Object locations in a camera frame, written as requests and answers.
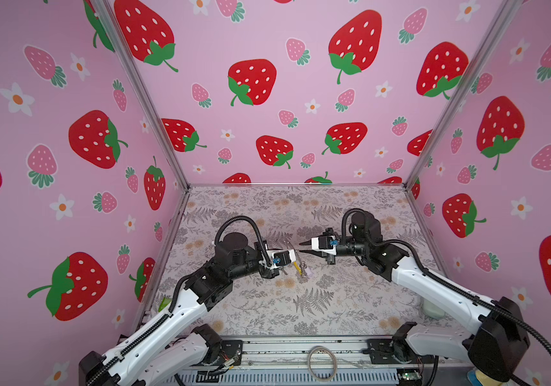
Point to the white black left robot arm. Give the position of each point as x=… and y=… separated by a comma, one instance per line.
x=194, y=296

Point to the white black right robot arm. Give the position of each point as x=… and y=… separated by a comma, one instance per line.
x=494, y=337

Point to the aluminium corner post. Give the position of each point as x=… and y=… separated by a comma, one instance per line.
x=499, y=25
x=112, y=28

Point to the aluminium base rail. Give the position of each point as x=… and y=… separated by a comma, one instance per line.
x=320, y=360

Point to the aluminium corner post left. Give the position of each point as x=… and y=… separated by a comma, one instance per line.
x=112, y=28

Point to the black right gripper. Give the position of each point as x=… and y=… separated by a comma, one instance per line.
x=320, y=253

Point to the white plastic case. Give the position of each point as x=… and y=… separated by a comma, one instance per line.
x=431, y=310

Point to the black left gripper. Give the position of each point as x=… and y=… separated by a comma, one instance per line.
x=256, y=248

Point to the aluminium corner post right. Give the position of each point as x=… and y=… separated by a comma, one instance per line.
x=499, y=25

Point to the metal keyring with yellow tag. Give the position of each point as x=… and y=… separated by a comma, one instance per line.
x=298, y=268

